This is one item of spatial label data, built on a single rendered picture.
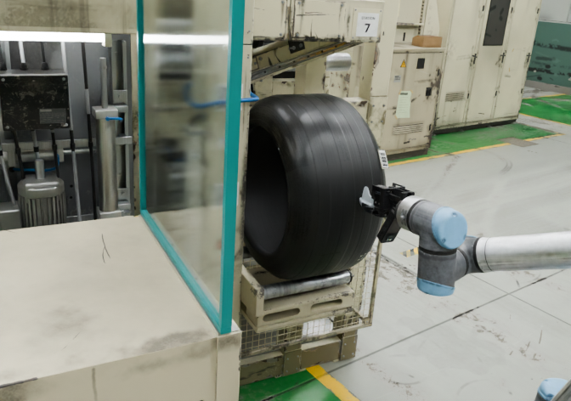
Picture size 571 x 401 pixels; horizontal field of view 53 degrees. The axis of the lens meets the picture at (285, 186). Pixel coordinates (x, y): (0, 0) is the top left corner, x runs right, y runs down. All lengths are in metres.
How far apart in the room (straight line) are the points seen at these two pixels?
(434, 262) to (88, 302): 0.78
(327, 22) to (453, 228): 0.94
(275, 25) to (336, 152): 0.52
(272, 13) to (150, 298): 1.13
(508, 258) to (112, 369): 0.94
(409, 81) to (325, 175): 4.95
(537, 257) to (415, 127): 5.37
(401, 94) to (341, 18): 4.44
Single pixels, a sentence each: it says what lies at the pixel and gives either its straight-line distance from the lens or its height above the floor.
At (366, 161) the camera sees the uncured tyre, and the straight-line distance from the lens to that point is 1.70.
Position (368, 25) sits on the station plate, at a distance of 2.13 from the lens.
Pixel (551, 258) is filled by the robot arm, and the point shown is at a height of 1.27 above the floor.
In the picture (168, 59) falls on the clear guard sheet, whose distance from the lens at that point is 1.13.
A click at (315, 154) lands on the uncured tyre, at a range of 1.62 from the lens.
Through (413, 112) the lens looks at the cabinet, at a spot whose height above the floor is 0.54.
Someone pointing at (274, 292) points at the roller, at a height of 0.91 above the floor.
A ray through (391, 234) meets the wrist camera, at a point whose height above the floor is 1.20.
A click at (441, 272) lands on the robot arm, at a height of 1.20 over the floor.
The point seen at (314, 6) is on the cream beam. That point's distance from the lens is 2.01.
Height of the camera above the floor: 1.82
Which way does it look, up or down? 20 degrees down
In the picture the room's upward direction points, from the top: 4 degrees clockwise
